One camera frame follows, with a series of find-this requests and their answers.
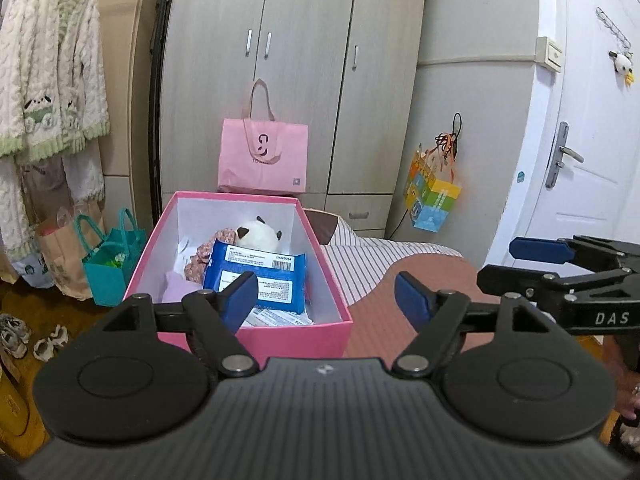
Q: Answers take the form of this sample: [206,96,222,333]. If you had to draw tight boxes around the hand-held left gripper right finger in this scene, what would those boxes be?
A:
[393,270,568,381]

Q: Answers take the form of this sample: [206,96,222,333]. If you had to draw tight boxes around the pink paper tote bag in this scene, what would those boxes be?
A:
[217,79,310,196]

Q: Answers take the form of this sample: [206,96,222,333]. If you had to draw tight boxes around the black wall cable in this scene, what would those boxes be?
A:
[387,207,412,239]

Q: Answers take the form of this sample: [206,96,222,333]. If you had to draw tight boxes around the white printed bag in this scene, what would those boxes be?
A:
[11,252,57,290]

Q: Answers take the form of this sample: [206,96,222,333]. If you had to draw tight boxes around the white striped bed sheet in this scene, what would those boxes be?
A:
[320,220,466,306]

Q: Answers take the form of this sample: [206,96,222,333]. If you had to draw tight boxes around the white panda plush toy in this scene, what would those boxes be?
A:
[235,216,284,254]

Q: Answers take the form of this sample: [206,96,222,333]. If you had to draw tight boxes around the person's right hand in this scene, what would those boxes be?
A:
[619,382,640,422]

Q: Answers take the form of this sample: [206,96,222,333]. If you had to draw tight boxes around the black clothes rack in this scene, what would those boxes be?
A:
[0,0,176,233]

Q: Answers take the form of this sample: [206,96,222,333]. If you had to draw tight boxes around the colourful paper gift bag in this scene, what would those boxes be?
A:
[404,132,464,234]

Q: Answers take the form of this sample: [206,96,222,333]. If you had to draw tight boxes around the white green fleece pajama top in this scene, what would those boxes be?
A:
[0,0,111,164]

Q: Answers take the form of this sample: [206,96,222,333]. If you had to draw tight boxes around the silver door handle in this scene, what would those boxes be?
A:
[545,121,585,190]

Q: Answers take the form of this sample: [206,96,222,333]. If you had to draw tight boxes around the teal tote bag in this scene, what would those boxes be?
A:
[75,208,149,308]

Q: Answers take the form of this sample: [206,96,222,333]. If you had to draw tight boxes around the black wall hook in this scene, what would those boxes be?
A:
[435,112,464,154]

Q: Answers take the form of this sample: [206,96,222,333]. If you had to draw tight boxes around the light wooden cabinet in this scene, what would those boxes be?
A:
[97,0,169,233]

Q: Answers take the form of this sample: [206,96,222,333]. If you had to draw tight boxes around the white fleece pajama pants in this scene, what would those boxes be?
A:
[0,145,107,274]

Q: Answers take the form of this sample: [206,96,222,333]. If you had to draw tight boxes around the brown paper bag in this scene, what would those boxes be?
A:
[35,200,104,301]

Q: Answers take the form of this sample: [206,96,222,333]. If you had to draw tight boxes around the white door hook rack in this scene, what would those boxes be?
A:
[595,6,632,54]

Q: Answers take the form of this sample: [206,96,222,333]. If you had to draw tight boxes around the blue wet wipes pack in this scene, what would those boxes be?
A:
[202,239,307,316]

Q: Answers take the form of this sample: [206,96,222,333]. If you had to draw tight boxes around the brown cloth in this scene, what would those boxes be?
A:
[305,208,354,247]

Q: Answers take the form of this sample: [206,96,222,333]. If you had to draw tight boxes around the white grey sneaker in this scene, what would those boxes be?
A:
[0,335,27,360]
[0,314,32,346]

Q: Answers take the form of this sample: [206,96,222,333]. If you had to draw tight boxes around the printed white paper sheet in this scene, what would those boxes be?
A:
[240,306,316,328]

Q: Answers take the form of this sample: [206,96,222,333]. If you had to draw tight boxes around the pink cardboard box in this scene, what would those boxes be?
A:
[122,191,354,360]

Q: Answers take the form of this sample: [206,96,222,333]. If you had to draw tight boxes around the beige wall switch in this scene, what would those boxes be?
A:
[535,36,565,74]

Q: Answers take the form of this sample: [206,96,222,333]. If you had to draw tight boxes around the person's white black clothing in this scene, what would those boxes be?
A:
[617,417,640,456]

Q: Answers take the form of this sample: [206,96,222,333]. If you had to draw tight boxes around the purple plush toy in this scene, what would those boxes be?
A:
[160,270,206,304]

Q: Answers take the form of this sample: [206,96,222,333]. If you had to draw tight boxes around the white door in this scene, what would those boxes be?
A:
[482,0,640,267]

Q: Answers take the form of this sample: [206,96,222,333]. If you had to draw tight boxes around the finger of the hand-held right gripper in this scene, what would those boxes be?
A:
[476,264,640,305]
[509,234,640,274]

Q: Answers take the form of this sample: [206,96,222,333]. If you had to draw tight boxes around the white yellow bird plush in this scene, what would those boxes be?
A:
[609,49,636,91]

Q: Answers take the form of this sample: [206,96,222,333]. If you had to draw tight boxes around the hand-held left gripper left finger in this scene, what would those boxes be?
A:
[74,270,259,381]

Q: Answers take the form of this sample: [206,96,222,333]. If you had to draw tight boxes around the grey wooden wardrobe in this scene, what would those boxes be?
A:
[157,0,429,239]

